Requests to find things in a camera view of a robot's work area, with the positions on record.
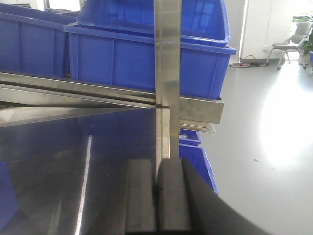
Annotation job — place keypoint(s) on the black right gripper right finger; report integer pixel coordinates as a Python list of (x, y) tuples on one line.
[(188, 206)]

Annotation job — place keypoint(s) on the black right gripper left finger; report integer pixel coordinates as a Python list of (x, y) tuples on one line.
[(140, 212)]

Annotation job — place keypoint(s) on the blue bin right on shelf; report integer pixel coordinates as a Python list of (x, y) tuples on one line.
[(127, 60)]

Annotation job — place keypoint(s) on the blue bin on shelf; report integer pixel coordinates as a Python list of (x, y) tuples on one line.
[(33, 42), (127, 60)]

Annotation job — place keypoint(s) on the blue bin left on shelf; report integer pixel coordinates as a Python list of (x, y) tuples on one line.
[(33, 42)]

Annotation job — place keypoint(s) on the blue bin on lower level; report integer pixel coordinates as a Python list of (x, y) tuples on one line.
[(189, 148)]

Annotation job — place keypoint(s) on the blue bin stacked on top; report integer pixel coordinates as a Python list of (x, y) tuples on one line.
[(203, 22)]

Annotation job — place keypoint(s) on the green potted plant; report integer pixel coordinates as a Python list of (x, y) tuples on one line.
[(304, 34)]

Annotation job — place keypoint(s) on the grey office chair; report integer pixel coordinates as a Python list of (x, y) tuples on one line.
[(288, 46)]

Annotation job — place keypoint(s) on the stainless steel shelf frame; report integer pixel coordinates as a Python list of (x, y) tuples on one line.
[(173, 112)]

